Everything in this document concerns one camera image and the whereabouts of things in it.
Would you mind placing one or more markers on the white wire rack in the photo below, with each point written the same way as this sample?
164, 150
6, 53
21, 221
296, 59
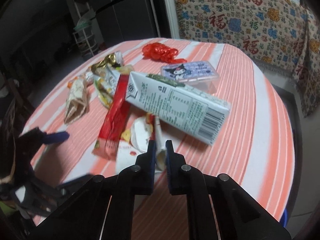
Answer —
84, 36

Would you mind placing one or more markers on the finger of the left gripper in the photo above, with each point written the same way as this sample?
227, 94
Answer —
54, 138

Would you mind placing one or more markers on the red long snack packet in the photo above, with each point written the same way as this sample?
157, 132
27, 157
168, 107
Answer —
107, 142

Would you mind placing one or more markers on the silver yellow snack bag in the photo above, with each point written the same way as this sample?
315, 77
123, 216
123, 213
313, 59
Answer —
106, 80

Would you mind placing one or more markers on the floral white paper box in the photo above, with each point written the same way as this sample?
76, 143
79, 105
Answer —
76, 103

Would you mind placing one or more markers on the patterned fabric cover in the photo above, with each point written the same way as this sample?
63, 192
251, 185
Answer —
278, 32

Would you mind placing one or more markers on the gold foil wrapper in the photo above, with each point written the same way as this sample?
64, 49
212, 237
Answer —
112, 60

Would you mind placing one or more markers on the red plastic bag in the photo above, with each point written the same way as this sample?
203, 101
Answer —
160, 52

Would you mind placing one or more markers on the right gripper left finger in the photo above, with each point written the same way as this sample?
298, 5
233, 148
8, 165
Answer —
146, 174

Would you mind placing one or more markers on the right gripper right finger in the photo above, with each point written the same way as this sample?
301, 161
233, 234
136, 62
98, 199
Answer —
174, 162

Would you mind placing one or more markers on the white milk carton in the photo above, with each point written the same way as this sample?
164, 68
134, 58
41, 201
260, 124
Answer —
187, 108

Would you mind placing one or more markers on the striped pink white tablecloth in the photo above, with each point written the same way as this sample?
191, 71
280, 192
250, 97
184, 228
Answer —
197, 145

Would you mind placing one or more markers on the orange snack wrapper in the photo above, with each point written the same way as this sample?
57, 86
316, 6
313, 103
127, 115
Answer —
69, 84

